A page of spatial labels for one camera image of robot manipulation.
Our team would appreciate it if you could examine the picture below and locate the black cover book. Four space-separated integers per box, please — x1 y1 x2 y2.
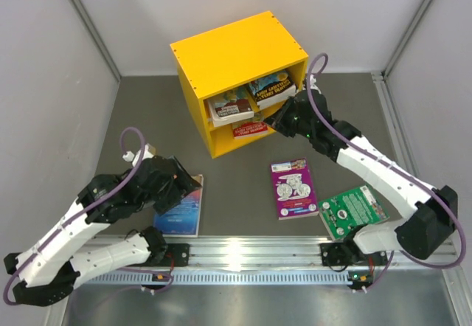
247 69 297 110

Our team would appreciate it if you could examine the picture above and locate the red treehouse book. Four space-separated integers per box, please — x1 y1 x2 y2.
231 113 268 139

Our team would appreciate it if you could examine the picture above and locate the blue sunset cover book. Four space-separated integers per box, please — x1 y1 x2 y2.
153 175 204 237

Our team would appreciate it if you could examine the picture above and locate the light teal cover book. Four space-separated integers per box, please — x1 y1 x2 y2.
207 86 254 128

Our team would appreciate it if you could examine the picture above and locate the purple cartoon cover book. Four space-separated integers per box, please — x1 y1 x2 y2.
271 158 319 221

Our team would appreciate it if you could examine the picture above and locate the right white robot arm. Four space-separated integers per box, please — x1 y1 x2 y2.
265 90 467 268

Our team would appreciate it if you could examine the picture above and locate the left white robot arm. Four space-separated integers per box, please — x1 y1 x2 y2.
4 156 201 307

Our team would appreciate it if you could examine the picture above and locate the yellow wooden shelf box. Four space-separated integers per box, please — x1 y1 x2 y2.
170 11 308 159

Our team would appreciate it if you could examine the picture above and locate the green cover book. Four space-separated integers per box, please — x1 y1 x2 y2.
319 184 389 241

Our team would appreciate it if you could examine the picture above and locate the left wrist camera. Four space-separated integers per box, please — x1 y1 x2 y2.
122 144 156 167

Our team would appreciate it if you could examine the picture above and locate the aluminium mounting rail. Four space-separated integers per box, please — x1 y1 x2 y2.
72 234 458 287

